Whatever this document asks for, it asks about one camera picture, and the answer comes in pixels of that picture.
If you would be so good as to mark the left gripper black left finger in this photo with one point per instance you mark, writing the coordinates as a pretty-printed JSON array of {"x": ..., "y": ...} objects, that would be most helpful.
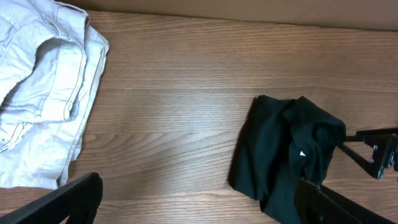
[{"x": 76, "y": 202}]

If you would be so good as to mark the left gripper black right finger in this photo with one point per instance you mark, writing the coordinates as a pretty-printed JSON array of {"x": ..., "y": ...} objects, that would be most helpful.
[{"x": 317, "y": 204}]

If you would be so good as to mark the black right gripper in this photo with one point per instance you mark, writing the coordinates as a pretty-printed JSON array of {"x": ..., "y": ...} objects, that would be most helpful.
[{"x": 375, "y": 166}]

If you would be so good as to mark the black t-shirt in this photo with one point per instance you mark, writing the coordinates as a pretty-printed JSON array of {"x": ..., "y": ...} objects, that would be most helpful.
[{"x": 281, "y": 142}]

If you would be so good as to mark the beige folded trousers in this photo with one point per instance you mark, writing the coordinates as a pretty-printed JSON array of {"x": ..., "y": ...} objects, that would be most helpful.
[{"x": 52, "y": 60}]

